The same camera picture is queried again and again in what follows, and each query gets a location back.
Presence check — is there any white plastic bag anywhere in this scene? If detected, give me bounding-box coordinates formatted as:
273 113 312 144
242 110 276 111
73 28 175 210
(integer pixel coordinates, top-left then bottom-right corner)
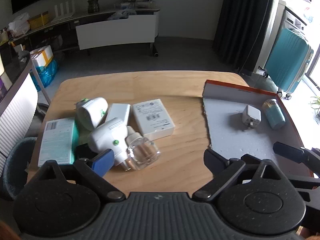
8 12 30 38

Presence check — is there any small potted plant by window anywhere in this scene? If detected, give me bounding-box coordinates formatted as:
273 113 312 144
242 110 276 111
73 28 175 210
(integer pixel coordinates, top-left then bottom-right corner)
310 96 320 124

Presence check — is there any white product box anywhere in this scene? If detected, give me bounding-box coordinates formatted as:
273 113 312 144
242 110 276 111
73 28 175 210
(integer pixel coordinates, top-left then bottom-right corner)
132 99 175 141

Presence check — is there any light blue jar clear lid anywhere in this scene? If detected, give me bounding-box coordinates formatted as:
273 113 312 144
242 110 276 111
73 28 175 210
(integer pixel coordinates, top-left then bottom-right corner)
262 99 286 130

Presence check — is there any washing machine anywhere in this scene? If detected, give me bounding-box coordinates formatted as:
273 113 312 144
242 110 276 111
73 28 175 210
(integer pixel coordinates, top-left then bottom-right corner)
279 6 308 37

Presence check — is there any yellow box on console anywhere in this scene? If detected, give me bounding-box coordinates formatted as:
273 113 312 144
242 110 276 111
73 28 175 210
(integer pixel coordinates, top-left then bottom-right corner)
28 11 50 30

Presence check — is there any white rectangular power adapter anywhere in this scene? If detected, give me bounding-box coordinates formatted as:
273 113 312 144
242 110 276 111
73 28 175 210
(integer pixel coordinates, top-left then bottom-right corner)
105 103 131 125

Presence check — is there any dark blue curtain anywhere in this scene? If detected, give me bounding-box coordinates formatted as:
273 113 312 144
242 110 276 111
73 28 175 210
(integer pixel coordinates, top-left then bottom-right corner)
213 0 274 75

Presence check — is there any orange white shallow box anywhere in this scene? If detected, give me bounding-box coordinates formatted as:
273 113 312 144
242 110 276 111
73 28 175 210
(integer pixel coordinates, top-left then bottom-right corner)
202 80 311 177

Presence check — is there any white plug-in device green button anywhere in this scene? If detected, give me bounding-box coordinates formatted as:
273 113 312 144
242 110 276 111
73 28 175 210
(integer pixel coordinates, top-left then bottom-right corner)
88 118 128 166

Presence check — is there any long low TV console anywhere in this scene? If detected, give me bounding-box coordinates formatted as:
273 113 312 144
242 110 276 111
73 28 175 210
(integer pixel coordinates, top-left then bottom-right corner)
12 7 160 57

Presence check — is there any small white charger cube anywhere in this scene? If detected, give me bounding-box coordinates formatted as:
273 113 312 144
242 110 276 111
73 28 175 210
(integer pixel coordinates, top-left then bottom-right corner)
241 105 261 129

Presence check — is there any white yellow cardboard box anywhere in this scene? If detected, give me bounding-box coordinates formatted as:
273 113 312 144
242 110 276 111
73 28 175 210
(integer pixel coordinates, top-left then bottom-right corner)
30 45 53 67

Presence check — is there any white router with antennas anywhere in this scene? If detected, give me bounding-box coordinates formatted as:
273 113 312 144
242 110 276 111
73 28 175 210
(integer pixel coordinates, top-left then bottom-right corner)
52 0 75 22

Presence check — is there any clear glass refill bottle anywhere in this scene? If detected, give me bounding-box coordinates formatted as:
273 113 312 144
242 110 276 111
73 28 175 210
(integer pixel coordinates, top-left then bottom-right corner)
120 126 161 171

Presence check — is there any blue plastic bag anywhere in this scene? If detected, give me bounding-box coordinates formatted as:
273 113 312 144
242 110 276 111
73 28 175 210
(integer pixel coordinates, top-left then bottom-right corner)
36 58 59 88

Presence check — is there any curved white dark counter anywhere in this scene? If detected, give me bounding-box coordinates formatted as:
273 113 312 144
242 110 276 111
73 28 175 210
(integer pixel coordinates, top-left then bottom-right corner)
1 51 38 167

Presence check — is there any dark round stool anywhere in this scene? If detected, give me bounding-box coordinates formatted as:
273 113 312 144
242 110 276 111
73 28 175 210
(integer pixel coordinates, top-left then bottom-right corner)
1 137 37 201

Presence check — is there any teal hard-shell suitcase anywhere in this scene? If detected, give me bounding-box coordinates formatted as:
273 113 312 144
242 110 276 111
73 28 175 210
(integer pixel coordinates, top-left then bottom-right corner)
263 28 313 100

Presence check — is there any teal white carton box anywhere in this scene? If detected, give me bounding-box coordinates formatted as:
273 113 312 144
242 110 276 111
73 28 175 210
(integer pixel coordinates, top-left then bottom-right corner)
37 117 79 167

